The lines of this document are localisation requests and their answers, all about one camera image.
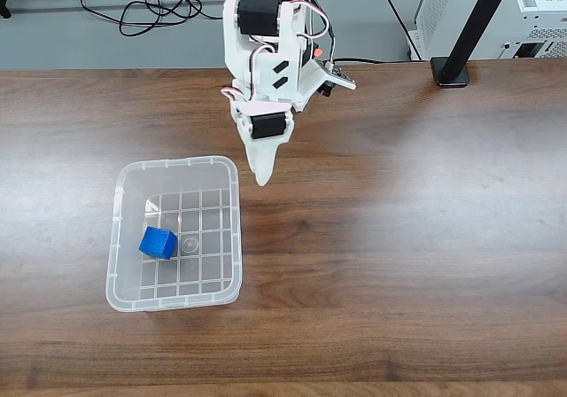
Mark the small wrist camera board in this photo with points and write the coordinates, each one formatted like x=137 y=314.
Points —
x=341 y=75

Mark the white perforated computer case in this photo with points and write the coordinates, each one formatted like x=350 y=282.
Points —
x=545 y=20

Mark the blue cube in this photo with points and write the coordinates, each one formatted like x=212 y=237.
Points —
x=157 y=243

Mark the black pole with base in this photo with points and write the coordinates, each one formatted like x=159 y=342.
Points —
x=469 y=29

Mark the clear plastic bin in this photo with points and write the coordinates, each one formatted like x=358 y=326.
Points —
x=133 y=301

